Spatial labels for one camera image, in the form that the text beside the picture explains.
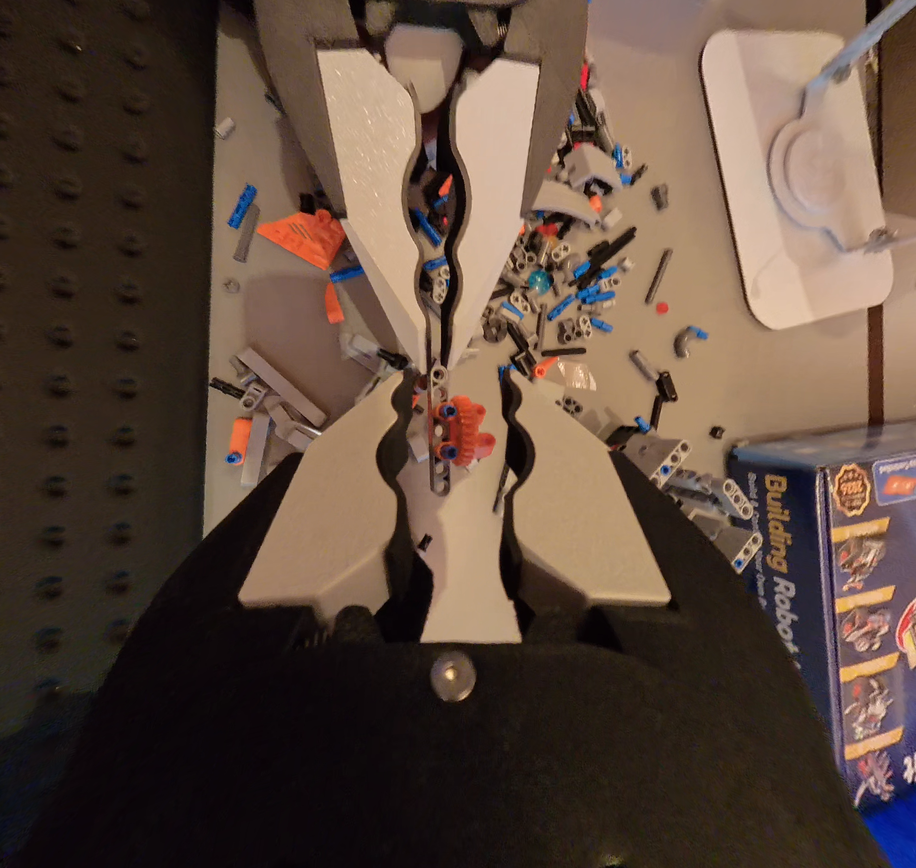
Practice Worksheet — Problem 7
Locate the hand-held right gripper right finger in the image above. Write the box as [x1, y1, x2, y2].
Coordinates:
[497, 368, 674, 640]

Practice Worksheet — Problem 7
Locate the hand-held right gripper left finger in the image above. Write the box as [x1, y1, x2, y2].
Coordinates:
[241, 372, 420, 640]

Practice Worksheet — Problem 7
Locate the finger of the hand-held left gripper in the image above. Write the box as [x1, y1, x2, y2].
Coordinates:
[434, 60, 545, 371]
[315, 46, 442, 371]

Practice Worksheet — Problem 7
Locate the pile of small building pieces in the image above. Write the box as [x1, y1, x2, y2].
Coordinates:
[208, 60, 717, 447]

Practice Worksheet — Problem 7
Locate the grey building kit robot assembly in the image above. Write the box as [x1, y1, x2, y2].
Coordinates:
[609, 432, 762, 568]

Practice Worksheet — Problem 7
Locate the orange and grey wing assembly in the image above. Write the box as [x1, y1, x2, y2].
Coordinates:
[408, 358, 498, 494]

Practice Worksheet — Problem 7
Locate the blue robot kit box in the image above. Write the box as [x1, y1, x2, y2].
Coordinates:
[728, 422, 916, 812]

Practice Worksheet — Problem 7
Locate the white booklet stand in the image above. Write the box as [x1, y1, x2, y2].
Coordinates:
[699, 0, 916, 332]

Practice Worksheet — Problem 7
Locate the black perforated mat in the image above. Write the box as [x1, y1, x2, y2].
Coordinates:
[0, 0, 219, 740]

